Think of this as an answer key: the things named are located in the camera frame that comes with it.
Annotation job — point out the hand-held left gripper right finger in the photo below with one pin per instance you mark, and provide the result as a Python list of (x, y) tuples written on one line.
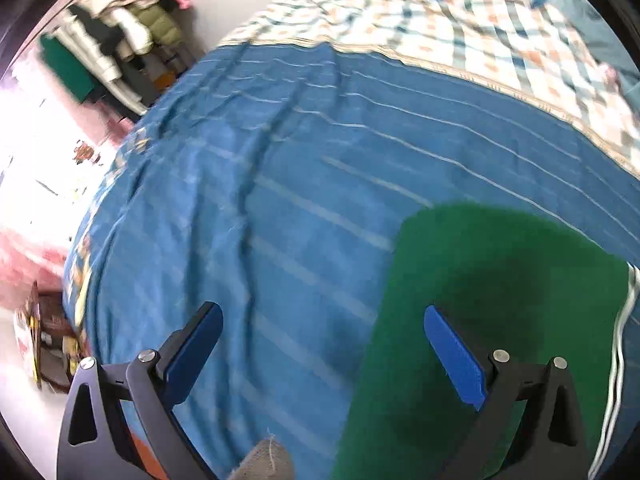
[(457, 360)]

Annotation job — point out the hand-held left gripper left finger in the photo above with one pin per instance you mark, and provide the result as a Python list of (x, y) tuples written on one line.
[(195, 355)]

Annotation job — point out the green jacket with cream sleeves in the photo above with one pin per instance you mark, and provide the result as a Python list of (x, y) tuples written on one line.
[(475, 270)]

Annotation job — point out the grey cloth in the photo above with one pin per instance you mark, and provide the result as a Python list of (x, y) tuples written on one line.
[(265, 462)]

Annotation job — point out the brown wooden stool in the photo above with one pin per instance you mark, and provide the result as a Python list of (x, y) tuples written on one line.
[(47, 335)]

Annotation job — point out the blue striped bedsheet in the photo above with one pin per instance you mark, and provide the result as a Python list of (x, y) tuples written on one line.
[(280, 185)]

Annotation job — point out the dark green garment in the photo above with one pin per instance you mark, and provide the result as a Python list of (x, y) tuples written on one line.
[(67, 67)]

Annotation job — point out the olive puffer jacket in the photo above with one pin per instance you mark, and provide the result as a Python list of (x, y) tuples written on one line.
[(162, 27)]

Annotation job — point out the white puffer jacket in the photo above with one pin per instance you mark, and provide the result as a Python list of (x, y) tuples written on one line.
[(132, 27)]

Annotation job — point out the plaid blanket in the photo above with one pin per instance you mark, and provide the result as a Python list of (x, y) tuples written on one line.
[(450, 25)]

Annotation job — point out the light teal cloth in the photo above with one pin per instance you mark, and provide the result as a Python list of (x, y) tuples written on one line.
[(580, 15)]

